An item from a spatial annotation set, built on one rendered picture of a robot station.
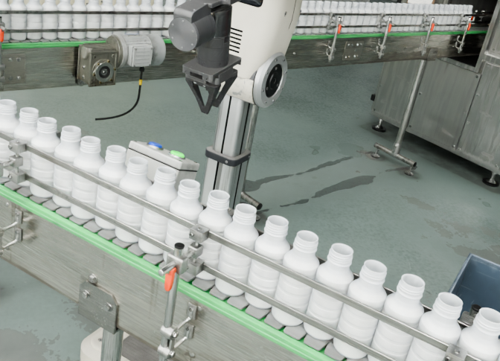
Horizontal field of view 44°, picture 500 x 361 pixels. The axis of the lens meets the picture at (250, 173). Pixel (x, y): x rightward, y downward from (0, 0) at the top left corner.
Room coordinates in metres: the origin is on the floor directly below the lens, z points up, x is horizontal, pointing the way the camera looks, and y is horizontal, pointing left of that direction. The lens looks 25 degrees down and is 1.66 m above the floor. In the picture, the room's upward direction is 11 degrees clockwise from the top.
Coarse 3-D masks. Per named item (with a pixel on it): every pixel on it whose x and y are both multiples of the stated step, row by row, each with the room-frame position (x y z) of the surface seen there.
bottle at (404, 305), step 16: (400, 288) 0.79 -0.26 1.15; (416, 288) 0.78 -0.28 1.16; (384, 304) 0.80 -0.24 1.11; (400, 304) 0.78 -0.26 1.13; (416, 304) 0.78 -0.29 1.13; (400, 320) 0.77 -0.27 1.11; (416, 320) 0.77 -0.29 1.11; (384, 336) 0.78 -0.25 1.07; (400, 336) 0.77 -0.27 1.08; (384, 352) 0.77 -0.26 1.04; (400, 352) 0.77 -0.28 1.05
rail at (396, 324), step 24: (72, 168) 1.06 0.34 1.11; (120, 192) 1.00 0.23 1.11; (168, 216) 0.95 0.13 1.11; (216, 240) 0.91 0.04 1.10; (264, 264) 0.86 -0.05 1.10; (240, 288) 0.88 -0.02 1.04; (384, 288) 0.85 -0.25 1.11; (288, 312) 0.84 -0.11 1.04; (336, 336) 0.80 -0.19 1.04; (432, 336) 0.74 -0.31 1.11; (384, 360) 0.76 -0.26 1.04; (480, 360) 0.71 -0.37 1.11
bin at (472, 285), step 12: (468, 264) 1.32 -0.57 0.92; (480, 264) 1.30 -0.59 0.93; (492, 264) 1.29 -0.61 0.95; (468, 276) 1.31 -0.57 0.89; (480, 276) 1.30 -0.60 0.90; (492, 276) 1.29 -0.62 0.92; (456, 288) 1.23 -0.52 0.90; (468, 288) 1.31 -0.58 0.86; (480, 288) 1.30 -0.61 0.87; (492, 288) 1.28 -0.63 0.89; (468, 300) 1.30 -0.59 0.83; (480, 300) 1.29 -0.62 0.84; (492, 300) 1.28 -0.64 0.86
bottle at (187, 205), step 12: (192, 180) 0.99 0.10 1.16; (180, 192) 0.97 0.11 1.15; (192, 192) 0.96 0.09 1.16; (180, 204) 0.96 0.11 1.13; (192, 204) 0.96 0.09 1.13; (180, 216) 0.95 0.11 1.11; (192, 216) 0.95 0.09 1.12; (168, 228) 0.96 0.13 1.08; (180, 228) 0.95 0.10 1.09; (168, 240) 0.96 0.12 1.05; (180, 240) 0.95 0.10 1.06; (192, 240) 0.96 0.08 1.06
